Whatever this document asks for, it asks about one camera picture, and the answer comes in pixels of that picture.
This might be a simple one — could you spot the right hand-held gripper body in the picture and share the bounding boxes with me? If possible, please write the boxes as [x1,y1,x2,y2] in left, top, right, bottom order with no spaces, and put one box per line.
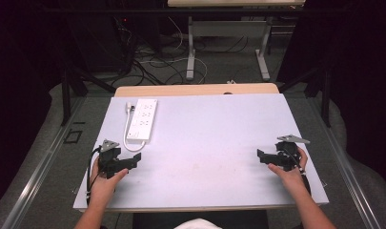
[274,134,311,173]

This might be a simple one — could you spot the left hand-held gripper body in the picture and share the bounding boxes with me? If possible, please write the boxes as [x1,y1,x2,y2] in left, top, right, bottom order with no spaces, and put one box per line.
[97,138,132,179]

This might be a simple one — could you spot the person's right hand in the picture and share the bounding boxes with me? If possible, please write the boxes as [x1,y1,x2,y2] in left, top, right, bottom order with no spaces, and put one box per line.
[267,146,309,194]

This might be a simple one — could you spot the person's left hand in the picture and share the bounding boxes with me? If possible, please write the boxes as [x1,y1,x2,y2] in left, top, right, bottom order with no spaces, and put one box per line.
[89,156,130,208]

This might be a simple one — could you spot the white power strip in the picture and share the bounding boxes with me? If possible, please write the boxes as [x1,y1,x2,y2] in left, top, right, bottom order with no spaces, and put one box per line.
[126,98,159,142]

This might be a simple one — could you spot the white board sheet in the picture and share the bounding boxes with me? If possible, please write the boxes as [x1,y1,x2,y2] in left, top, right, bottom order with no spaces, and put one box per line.
[72,93,330,213]

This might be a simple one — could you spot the person's dark lap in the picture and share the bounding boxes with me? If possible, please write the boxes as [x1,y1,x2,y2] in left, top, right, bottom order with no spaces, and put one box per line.
[132,209,270,229]

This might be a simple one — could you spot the black metal stand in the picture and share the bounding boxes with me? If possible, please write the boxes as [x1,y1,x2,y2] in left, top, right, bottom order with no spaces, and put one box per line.
[60,65,117,127]
[277,61,333,128]

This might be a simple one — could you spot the person's white shirt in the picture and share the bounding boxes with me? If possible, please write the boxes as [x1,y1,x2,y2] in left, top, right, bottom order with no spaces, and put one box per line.
[173,218,223,229]

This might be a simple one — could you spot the white desk with metal legs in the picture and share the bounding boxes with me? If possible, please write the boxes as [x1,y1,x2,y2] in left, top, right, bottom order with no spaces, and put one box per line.
[167,0,307,82]

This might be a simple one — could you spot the white power strip cable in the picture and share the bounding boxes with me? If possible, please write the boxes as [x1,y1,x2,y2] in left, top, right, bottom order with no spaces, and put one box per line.
[122,109,147,153]

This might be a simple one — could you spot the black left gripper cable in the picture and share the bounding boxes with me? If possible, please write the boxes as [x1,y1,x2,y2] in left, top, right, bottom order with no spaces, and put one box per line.
[86,147,102,206]

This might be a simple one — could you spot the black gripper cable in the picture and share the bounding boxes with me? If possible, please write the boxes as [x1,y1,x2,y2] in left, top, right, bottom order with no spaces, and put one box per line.
[284,149,313,196]
[86,147,102,206]

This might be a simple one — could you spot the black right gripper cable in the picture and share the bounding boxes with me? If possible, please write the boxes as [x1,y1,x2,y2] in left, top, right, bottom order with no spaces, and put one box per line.
[284,149,313,196]

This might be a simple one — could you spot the aluminium floor rail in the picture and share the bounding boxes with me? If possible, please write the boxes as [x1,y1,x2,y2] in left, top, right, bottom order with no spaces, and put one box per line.
[0,96,87,229]
[308,94,383,229]

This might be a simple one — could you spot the black floor cables bundle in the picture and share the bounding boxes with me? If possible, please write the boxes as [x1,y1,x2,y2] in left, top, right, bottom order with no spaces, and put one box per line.
[112,17,249,87]

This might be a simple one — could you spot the white floor cable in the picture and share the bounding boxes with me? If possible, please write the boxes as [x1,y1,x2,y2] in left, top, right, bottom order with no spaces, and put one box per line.
[139,15,209,85]

